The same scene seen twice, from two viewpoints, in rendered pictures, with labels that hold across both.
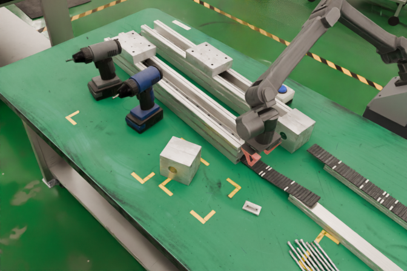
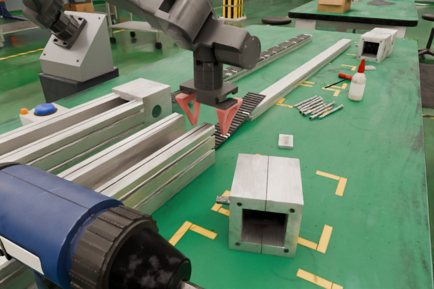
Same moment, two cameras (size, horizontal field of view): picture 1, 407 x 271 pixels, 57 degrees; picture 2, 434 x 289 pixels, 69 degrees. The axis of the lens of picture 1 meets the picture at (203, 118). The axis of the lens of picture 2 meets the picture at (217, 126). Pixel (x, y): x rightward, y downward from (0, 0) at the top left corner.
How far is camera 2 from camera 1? 114 cm
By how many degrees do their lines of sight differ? 78
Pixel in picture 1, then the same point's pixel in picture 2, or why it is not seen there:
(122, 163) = not seen: outside the picture
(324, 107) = (76, 103)
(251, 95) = (196, 15)
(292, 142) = (168, 105)
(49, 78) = not seen: outside the picture
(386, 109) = (94, 66)
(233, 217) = (311, 155)
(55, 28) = not seen: outside the picture
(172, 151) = (278, 186)
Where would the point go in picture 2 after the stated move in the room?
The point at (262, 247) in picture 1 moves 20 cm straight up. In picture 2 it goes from (330, 133) to (347, 46)
